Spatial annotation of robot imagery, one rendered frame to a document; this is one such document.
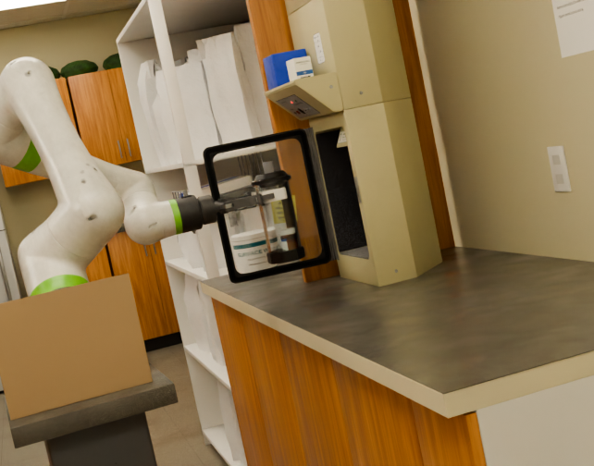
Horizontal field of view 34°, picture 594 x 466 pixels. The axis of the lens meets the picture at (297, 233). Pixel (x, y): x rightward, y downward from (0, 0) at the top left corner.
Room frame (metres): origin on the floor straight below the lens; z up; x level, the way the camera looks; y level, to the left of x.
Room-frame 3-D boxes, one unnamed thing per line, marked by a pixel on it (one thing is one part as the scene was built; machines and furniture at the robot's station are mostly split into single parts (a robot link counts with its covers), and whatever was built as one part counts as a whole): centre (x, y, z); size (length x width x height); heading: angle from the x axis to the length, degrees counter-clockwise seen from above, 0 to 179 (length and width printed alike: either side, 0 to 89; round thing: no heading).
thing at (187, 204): (2.57, 0.27, 1.23); 0.09 x 0.06 x 0.12; 15
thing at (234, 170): (2.82, 0.07, 1.19); 0.30 x 0.01 x 0.40; 98
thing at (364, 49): (2.73, -0.26, 1.32); 0.32 x 0.25 x 0.77; 15
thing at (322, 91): (2.68, -0.09, 1.46); 0.32 x 0.12 x 0.10; 15
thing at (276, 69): (2.76, -0.06, 1.55); 0.10 x 0.10 x 0.09; 15
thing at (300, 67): (2.64, -0.10, 1.54); 0.05 x 0.05 x 0.06; 23
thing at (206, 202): (2.58, 0.19, 1.23); 0.09 x 0.08 x 0.07; 105
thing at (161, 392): (2.01, 0.50, 0.92); 0.32 x 0.32 x 0.04; 18
